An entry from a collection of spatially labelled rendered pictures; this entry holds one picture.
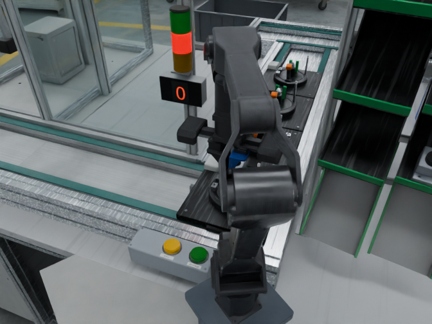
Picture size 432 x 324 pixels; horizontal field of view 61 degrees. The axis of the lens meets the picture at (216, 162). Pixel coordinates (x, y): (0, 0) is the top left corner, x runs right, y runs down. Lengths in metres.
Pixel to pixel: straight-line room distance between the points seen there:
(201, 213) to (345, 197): 0.36
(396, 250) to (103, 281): 0.71
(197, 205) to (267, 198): 0.64
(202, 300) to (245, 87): 0.43
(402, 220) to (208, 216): 0.46
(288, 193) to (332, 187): 0.55
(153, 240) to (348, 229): 0.46
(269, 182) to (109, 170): 0.91
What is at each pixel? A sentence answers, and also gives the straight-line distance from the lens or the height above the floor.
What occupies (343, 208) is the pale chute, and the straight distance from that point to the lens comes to 0.92.
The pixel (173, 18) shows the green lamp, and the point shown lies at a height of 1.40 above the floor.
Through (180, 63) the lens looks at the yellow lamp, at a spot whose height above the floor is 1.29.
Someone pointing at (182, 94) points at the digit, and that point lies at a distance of 1.02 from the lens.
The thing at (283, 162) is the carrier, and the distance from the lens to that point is 1.15.
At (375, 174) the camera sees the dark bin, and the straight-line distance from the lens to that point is 0.81.
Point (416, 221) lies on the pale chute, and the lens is 0.94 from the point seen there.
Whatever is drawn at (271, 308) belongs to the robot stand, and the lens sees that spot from 0.72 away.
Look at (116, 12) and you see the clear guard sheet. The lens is 1.09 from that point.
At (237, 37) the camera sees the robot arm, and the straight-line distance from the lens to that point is 0.54.
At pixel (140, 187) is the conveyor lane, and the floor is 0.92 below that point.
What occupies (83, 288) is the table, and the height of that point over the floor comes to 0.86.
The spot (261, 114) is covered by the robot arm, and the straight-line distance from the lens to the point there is 0.39.
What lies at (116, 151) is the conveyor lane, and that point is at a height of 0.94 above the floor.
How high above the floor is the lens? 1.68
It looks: 39 degrees down
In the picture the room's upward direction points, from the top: straight up
